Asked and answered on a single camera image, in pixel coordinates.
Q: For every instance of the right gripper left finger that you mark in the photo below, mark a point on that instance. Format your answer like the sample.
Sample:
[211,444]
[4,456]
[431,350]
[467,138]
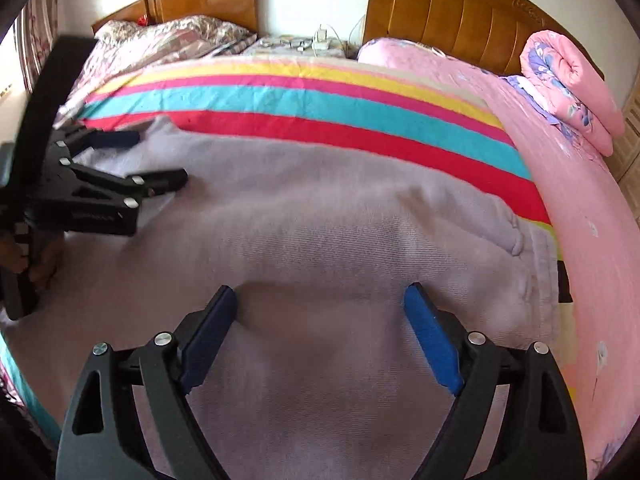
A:
[102,436]

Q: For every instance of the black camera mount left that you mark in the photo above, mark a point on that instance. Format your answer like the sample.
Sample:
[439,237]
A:
[54,84]

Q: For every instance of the wooden headboard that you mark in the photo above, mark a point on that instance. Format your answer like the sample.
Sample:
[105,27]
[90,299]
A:
[152,12]
[490,34]

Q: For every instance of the beige louvered wardrobe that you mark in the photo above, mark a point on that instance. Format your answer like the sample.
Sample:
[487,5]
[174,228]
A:
[624,164]

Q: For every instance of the cluttered bedside table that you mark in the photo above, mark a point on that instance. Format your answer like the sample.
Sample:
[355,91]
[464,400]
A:
[294,46]

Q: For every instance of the pink floral crumpled quilt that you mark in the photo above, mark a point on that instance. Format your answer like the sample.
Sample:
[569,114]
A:
[125,47]

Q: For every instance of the left wooden headboard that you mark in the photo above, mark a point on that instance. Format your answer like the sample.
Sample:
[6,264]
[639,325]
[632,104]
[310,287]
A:
[152,12]

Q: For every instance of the person's left hand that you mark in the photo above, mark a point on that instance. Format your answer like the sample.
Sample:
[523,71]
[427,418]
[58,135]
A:
[41,267]

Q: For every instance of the rolled pink floral quilt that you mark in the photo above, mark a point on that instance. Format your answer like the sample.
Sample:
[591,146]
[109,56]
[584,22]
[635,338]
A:
[563,86]

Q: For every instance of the right wooden headboard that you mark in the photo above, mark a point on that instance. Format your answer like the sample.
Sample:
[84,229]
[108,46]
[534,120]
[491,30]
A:
[490,34]

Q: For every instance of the pink bed sheet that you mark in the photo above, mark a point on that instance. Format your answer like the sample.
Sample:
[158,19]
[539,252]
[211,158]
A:
[598,236]

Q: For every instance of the rainbow striped blanket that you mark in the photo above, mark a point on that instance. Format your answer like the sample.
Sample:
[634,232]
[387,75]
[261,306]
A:
[355,108]

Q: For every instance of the floral pink curtain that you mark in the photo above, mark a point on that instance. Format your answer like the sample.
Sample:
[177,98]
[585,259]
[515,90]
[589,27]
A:
[35,30]

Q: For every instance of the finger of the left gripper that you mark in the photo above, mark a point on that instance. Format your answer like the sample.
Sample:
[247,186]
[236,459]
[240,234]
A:
[140,185]
[83,138]

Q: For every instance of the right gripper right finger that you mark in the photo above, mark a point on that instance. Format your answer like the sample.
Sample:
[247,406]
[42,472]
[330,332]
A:
[539,436]

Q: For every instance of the lilac knit pants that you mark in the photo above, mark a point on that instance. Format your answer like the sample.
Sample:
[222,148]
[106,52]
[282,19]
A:
[320,376]

